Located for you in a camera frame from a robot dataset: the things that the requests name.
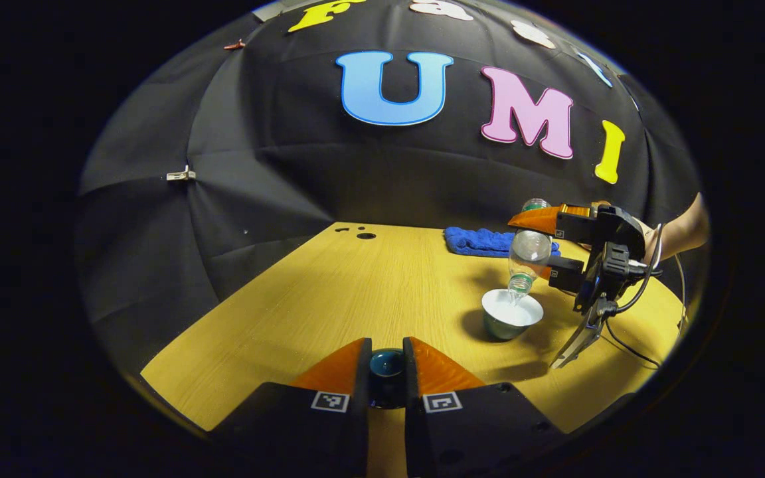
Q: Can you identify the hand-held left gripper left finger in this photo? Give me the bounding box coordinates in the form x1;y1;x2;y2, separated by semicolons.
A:
209;337;373;478

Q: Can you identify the black cable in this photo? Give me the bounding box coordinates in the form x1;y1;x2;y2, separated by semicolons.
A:
603;224;687;368

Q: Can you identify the blue towel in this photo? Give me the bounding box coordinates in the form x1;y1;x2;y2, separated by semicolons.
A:
444;226;562;259

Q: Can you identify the clear plastic water bottle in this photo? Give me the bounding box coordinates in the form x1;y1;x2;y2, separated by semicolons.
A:
507;197;554;301

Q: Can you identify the black backdrop cloth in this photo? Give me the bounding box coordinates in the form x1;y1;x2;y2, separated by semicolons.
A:
77;0;703;372

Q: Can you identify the blue teacup lid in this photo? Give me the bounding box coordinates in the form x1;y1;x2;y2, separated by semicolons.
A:
368;349;407;410

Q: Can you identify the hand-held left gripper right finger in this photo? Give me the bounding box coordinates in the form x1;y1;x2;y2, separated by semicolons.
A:
402;337;564;478

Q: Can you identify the teacup with white inside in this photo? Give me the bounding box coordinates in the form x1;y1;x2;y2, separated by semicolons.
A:
481;288;545;341

